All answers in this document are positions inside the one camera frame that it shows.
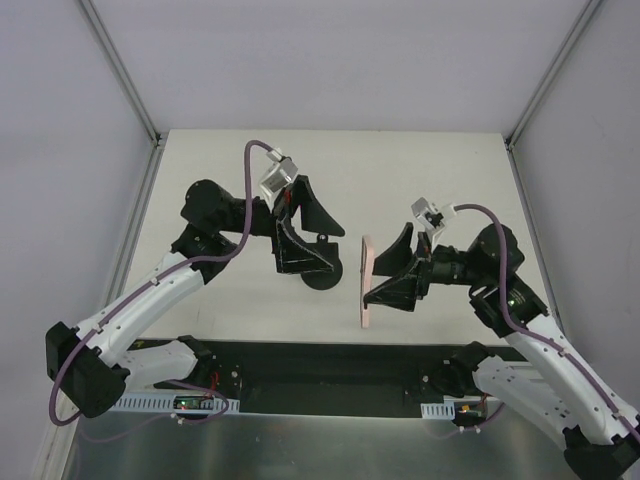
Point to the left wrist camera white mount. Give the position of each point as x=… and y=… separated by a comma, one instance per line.
x=279, y=175

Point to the left white cable duct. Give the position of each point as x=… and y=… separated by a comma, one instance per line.
x=174, y=403

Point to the black phone pink case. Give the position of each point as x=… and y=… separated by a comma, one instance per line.
x=366, y=274

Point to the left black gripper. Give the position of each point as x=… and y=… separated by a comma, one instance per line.
x=280, y=226

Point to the white cable duct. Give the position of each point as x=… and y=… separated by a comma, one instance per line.
x=174, y=403
x=453, y=410

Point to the aluminium frame post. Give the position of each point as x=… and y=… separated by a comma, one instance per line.
x=578, y=29
x=96, y=24

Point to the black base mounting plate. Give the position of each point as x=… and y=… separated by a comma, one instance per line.
x=351, y=380

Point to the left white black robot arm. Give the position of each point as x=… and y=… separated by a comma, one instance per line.
x=91, y=362

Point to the black phone stand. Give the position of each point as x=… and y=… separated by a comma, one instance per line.
x=327, y=271

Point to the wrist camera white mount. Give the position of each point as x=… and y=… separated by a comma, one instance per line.
x=279, y=175
x=434, y=219

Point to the right aluminium frame post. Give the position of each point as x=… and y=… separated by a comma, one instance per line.
x=578, y=29

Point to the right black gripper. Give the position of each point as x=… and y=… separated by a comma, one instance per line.
x=425, y=265

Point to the right white cable duct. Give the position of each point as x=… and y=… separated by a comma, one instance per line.
x=453, y=410

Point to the left aluminium frame post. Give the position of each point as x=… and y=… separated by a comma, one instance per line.
x=96, y=24

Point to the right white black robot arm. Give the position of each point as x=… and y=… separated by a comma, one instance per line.
x=596, y=430

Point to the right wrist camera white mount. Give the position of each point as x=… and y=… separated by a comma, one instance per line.
x=434, y=219

